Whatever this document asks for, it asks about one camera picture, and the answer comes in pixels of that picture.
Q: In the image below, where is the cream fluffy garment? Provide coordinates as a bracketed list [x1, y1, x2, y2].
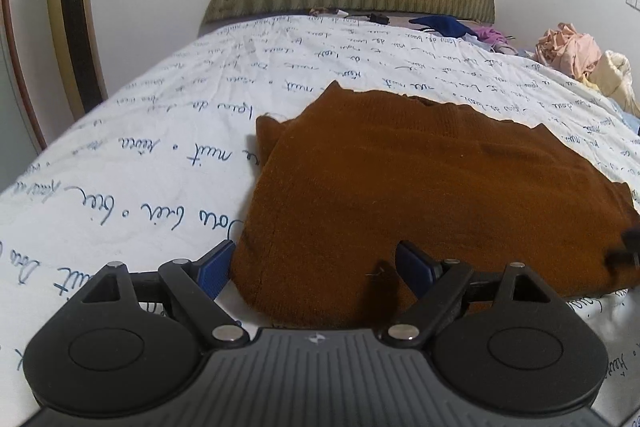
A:
[588, 50, 639, 117]

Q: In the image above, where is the white bedsheet with blue script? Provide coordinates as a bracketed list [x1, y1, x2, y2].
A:
[1, 16, 639, 426]

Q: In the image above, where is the gold tower air conditioner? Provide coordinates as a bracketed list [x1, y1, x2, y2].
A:
[47, 0, 107, 120]

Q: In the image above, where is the brown knit sweater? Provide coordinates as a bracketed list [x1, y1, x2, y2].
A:
[230, 83, 639, 329]

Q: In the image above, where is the white wall switch plate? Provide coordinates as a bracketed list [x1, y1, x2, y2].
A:
[625, 0, 640, 11]

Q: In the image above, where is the dark blue garment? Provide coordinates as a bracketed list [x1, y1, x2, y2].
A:
[409, 15, 477, 38]

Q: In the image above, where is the pink crumpled garment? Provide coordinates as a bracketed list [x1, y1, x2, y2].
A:
[535, 23, 602, 80]

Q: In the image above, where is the frosted glass wardrobe door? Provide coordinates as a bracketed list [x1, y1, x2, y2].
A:
[1, 0, 47, 190]

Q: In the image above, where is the purple small garment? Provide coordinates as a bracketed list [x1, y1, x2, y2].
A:
[473, 26, 518, 54]

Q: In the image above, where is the light blue garment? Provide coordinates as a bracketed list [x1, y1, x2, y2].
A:
[618, 110, 640, 135]

